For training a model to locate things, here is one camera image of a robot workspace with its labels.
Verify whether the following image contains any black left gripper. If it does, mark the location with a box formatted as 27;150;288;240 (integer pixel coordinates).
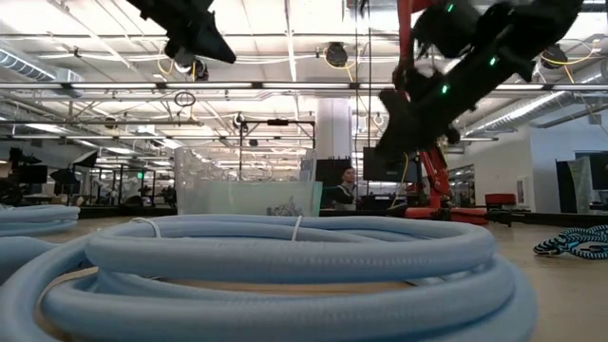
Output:
125;0;238;66

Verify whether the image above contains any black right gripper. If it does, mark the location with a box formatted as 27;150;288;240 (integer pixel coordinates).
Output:
373;66;476;162

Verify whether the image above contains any clear plastic bin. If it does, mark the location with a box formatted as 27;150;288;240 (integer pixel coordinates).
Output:
173;145;318;218

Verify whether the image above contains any light blue ethernet cable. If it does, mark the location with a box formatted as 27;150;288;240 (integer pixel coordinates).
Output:
0;203;82;238
0;213;541;342

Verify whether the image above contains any teal braided cable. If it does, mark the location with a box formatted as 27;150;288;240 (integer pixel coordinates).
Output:
532;224;608;261

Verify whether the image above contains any black background monitor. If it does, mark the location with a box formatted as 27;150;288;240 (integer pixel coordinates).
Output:
363;146;422;183
315;159;353;188

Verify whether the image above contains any red desk lamp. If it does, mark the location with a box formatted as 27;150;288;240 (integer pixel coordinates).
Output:
395;0;490;226

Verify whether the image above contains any person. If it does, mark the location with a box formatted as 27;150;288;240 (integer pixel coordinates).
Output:
332;165;358;211

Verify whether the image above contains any green translucent plastic bin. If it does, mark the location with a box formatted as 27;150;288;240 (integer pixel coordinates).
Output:
176;180;324;218

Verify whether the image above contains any yellow cable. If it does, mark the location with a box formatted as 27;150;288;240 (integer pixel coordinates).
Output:
389;150;410;210

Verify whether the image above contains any black aluminium table frame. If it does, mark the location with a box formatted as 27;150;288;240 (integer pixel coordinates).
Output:
78;204;608;228

